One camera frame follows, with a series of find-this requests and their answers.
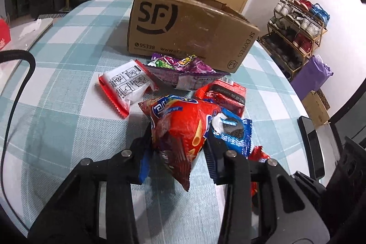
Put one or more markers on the brown cardboard box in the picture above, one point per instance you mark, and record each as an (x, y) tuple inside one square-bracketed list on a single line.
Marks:
[(194, 26)]

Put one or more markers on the wooden shoe rack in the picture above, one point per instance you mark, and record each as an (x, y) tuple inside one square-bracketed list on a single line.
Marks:
[(291, 41)]

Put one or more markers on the purple bag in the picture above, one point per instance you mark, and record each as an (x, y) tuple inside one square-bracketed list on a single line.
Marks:
[(310, 78)]

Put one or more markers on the dark red snack packet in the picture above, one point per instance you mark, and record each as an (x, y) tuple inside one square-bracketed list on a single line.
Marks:
[(226, 92)]

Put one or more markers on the red chip bag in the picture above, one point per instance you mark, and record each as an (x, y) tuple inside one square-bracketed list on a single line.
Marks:
[(177, 129)]

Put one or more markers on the blue cookie packet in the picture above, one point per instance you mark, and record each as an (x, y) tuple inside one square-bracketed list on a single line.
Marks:
[(231, 129)]

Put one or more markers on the red cookie packet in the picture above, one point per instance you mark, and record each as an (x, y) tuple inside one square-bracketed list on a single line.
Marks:
[(257, 153)]

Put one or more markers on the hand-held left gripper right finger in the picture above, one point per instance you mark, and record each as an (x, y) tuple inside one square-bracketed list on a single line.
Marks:
[(211, 164)]

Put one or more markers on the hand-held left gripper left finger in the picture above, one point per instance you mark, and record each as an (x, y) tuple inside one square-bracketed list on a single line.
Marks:
[(144, 168)]

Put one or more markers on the white side table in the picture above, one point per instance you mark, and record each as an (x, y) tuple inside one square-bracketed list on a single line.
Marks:
[(34, 39)]

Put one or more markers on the open cardboard box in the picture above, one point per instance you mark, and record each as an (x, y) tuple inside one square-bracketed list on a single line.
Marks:
[(316, 108)]

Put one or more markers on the purple candy packet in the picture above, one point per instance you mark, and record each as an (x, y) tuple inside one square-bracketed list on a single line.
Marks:
[(183, 66)]

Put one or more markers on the white tissue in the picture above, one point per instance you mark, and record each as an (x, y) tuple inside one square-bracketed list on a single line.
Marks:
[(30, 28)]

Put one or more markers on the pair of blue sneakers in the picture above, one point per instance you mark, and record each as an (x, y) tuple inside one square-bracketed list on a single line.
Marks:
[(320, 13)]

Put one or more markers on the red white snack packet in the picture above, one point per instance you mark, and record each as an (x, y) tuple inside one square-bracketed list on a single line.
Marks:
[(125, 84)]

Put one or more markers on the pair of red sneakers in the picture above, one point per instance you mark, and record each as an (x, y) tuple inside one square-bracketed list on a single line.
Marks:
[(305, 4)]

